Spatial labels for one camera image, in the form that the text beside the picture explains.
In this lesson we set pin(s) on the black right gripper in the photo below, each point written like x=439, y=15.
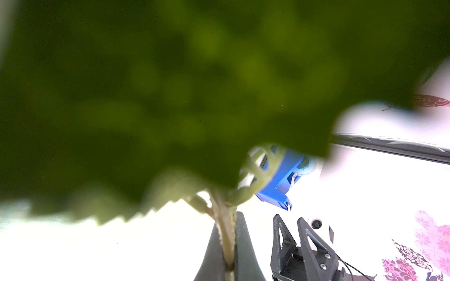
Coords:
x=314, y=261

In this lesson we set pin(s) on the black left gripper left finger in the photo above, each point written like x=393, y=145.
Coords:
x=211, y=256

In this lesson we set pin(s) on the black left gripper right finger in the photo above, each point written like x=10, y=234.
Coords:
x=248, y=253

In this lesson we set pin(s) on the blue tape dispenser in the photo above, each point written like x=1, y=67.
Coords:
x=275, y=192

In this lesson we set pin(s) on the clear tape roll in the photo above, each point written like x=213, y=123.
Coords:
x=306, y=166

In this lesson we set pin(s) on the dark pink artificial rose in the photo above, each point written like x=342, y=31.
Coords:
x=114, y=108

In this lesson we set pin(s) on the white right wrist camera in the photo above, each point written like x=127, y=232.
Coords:
x=316, y=223

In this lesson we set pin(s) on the aluminium frame rail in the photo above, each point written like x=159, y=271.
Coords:
x=405, y=148

